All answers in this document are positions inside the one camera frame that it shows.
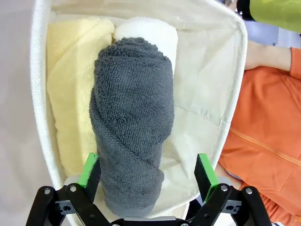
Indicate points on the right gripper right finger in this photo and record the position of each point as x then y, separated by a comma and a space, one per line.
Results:
204, 179

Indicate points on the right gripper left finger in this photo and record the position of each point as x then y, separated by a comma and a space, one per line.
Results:
90, 179

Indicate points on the person in orange hoodie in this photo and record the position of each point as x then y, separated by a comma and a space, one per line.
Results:
270, 141

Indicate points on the cream fabric basket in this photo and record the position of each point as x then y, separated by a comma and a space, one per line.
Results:
207, 106

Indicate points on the person's right hand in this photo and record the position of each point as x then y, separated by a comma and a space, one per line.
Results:
265, 56

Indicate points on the white towel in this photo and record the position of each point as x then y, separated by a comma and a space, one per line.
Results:
150, 30

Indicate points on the dark grey towel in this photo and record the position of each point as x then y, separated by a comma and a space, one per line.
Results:
131, 117

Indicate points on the yellow-green skirt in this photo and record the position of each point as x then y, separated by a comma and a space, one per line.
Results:
277, 14

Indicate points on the yellow towel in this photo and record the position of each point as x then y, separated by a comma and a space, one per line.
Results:
70, 94

